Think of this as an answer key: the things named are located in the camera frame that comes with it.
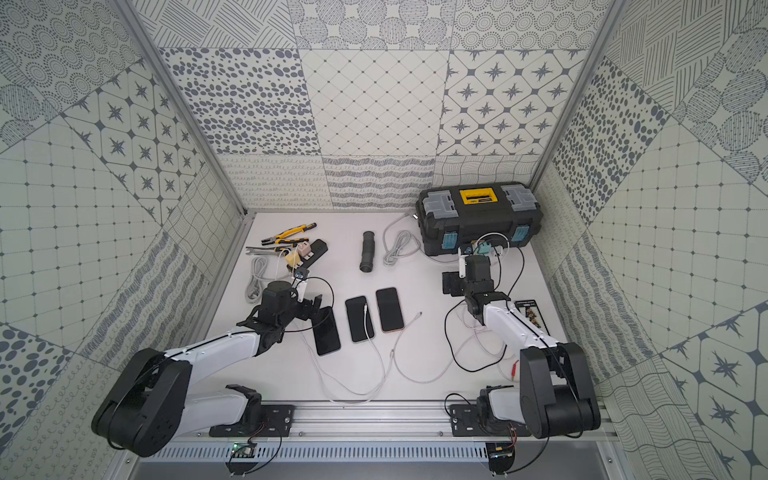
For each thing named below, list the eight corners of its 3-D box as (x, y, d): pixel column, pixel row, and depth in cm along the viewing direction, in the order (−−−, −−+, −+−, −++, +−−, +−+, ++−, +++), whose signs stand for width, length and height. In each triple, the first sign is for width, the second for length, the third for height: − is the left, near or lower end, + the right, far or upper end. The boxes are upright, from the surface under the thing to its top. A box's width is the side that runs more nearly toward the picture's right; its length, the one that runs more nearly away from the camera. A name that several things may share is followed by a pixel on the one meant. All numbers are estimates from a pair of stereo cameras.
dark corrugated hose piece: (359, 272, 104) (359, 268, 102) (363, 234, 115) (362, 230, 113) (373, 272, 104) (372, 268, 102) (375, 234, 115) (375, 230, 113)
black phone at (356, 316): (352, 342, 89) (351, 339, 87) (345, 303, 97) (344, 300, 96) (374, 336, 90) (374, 334, 89) (365, 298, 99) (365, 295, 97)
